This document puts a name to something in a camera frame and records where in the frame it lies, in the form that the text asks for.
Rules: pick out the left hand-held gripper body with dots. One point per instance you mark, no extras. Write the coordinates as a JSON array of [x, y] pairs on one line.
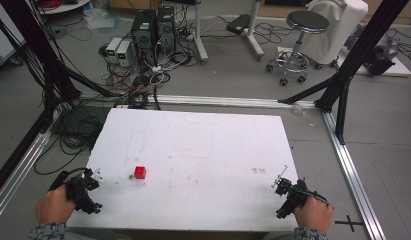
[[81, 195]]

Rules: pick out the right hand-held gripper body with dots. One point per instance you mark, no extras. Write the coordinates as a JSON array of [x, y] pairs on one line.
[[294, 196]]

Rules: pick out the person's right hand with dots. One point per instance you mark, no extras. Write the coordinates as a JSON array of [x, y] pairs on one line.
[[314, 215]]

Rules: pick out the person's left hand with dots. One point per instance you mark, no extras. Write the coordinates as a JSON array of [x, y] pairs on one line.
[[54, 206]]

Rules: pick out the red cube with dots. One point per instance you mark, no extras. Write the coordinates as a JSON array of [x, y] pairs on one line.
[[140, 172]]

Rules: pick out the person's right patterned sleeve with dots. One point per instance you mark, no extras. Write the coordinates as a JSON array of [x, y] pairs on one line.
[[311, 234]]

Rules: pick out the person's patterned sleeve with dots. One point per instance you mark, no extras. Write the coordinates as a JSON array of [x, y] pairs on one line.
[[311, 234], [48, 232]]

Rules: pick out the person's left patterned sleeve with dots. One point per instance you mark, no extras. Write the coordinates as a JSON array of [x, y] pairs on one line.
[[48, 232]]

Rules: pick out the black tape cross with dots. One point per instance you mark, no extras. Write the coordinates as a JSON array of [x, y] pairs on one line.
[[349, 223]]

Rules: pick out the grey power supply unit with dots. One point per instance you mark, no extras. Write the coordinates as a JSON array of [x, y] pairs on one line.
[[113, 48], [124, 53]]

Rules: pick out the white table leg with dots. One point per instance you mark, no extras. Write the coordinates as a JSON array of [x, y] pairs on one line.
[[199, 40], [254, 36]]

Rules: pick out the black computer tower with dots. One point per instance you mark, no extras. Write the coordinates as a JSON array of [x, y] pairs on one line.
[[143, 36], [166, 28]]

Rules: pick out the dark machine on white board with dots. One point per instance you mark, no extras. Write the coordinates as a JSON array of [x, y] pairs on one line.
[[381, 56]]

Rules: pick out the clear plastic bag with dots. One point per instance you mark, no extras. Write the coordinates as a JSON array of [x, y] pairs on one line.
[[99, 18]]

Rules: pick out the black round chrome stool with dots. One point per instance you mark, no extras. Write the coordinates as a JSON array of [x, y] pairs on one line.
[[306, 21]]

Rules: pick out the flat black box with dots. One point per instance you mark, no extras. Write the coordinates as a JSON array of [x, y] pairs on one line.
[[238, 24]]

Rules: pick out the white cloth cover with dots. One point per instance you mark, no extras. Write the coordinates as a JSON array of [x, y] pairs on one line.
[[346, 23]]

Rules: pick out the round white table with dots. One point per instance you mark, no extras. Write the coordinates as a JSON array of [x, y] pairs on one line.
[[64, 6]]

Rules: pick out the long aluminium rail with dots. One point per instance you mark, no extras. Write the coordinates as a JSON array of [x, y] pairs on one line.
[[226, 100]]

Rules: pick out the black frame post with braces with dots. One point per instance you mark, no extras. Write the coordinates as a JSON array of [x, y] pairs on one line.
[[359, 50]]

